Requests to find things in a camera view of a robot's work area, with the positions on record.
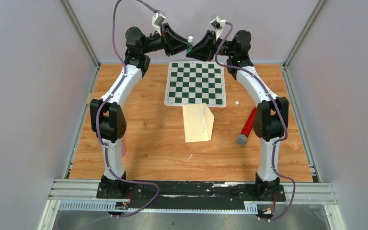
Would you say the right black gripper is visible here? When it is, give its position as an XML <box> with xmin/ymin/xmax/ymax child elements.
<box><xmin>187</xmin><ymin>30</ymin><xmax>237</xmax><ymax>61</ymax></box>

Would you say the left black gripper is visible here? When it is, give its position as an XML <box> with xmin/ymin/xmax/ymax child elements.
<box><xmin>140</xmin><ymin>23</ymin><xmax>192</xmax><ymax>57</ymax></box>

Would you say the green white glue stick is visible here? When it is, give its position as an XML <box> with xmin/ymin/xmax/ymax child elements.
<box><xmin>186</xmin><ymin>36</ymin><xmax>194</xmax><ymax>53</ymax></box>

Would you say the cream envelope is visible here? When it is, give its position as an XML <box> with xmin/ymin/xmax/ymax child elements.
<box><xmin>182</xmin><ymin>103</ymin><xmax>215</xmax><ymax>143</ymax></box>

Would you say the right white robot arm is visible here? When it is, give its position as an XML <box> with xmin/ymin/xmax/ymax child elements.
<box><xmin>186</xmin><ymin>30</ymin><xmax>289</xmax><ymax>200</ymax></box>

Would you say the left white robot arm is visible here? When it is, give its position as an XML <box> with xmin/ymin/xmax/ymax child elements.
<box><xmin>90</xmin><ymin>23</ymin><xmax>193</xmax><ymax>199</ymax></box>

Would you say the green white chessboard mat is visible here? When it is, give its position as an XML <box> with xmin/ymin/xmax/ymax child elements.
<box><xmin>164</xmin><ymin>61</ymin><xmax>227</xmax><ymax>108</ymax></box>

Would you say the red glitter microphone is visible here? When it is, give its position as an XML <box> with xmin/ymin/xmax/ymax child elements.
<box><xmin>236</xmin><ymin>107</ymin><xmax>257</xmax><ymax>146</ymax></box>

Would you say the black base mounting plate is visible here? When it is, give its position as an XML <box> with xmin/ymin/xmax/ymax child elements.
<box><xmin>96</xmin><ymin>181</ymin><xmax>286</xmax><ymax>210</ymax></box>

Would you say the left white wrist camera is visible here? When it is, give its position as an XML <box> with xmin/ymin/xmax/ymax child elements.
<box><xmin>152</xmin><ymin>10</ymin><xmax>166</xmax><ymax>35</ymax></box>

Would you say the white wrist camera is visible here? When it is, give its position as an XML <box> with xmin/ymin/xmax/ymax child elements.
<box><xmin>152</xmin><ymin>10</ymin><xmax>166</xmax><ymax>35</ymax></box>
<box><xmin>210</xmin><ymin>15</ymin><xmax>226</xmax><ymax>40</ymax></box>

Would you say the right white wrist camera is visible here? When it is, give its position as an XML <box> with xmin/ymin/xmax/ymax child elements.
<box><xmin>210</xmin><ymin>15</ymin><xmax>226</xmax><ymax>40</ymax></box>

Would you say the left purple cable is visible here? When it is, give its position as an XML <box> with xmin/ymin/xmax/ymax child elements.
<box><xmin>94</xmin><ymin>0</ymin><xmax>161</xmax><ymax>219</ymax></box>

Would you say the aluminium frame rail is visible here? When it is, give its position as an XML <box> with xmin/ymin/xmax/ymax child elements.
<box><xmin>38</xmin><ymin>179</ymin><xmax>346</xmax><ymax>230</ymax></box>

